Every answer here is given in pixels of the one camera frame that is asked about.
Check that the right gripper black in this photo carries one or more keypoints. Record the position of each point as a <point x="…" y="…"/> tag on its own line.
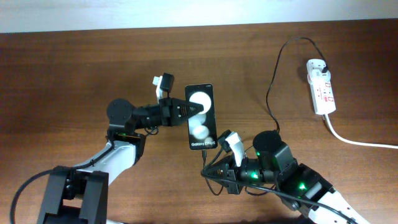
<point x="232" y="172"/>

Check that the white power strip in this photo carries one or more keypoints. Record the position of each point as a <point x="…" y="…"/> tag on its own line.
<point x="319" y="79"/>

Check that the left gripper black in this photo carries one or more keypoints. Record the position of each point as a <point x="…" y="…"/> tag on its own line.
<point x="170" y="111"/>

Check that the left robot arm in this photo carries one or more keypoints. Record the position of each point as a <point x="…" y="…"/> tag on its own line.
<point x="79" y="194"/>

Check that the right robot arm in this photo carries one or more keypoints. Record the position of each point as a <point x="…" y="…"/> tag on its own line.
<point x="275" y="170"/>

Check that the black Galaxy flip smartphone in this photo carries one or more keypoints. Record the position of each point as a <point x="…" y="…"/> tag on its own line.
<point x="202" y="127"/>

